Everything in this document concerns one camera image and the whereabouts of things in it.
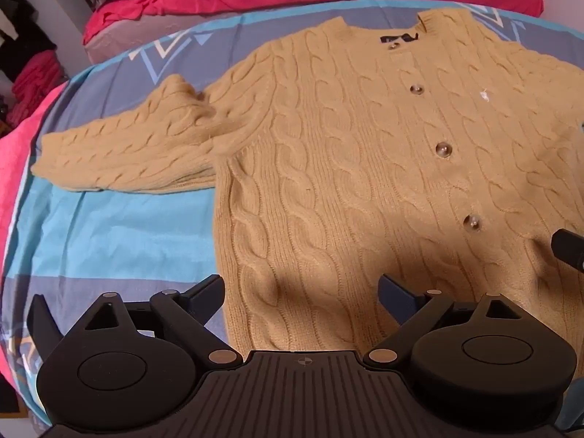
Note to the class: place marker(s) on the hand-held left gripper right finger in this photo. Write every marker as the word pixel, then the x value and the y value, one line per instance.
pixel 394 299

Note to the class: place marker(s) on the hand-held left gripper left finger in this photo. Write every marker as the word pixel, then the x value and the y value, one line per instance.
pixel 207 299

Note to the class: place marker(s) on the pile of red clothes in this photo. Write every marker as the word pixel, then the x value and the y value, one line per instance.
pixel 39 82

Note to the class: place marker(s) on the blue grey printed blanket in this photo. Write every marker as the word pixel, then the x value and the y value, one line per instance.
pixel 114 237

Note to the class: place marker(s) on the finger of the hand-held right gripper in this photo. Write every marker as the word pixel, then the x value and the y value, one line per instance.
pixel 569 248

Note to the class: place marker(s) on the dark hanging clothes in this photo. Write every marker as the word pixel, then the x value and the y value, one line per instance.
pixel 23 23

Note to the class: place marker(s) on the pink blanket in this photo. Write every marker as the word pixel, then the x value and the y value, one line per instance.
pixel 23 155

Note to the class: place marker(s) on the grey embossed mattress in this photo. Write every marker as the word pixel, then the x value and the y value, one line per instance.
pixel 150 32

